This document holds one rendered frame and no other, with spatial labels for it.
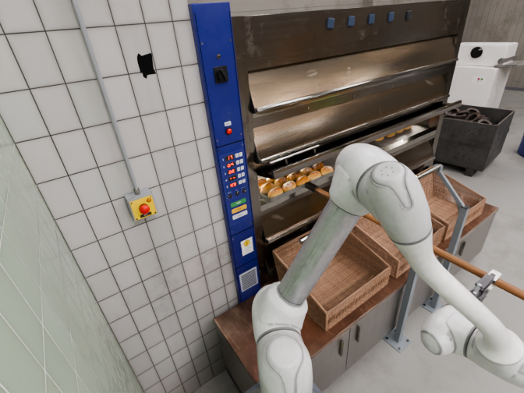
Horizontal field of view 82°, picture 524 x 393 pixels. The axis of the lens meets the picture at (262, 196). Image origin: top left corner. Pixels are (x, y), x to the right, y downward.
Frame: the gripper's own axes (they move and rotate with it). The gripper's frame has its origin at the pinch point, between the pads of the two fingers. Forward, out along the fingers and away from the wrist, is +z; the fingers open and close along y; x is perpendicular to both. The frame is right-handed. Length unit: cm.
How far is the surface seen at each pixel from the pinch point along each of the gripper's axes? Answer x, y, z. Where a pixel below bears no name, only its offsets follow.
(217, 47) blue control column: -98, -80, -48
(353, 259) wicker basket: -78, 59, 25
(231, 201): -98, -10, -52
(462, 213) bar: -41, 28, 82
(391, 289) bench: -47, 61, 23
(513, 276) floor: -16, 118, 167
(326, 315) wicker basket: -52, 48, -30
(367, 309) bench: -47, 61, 0
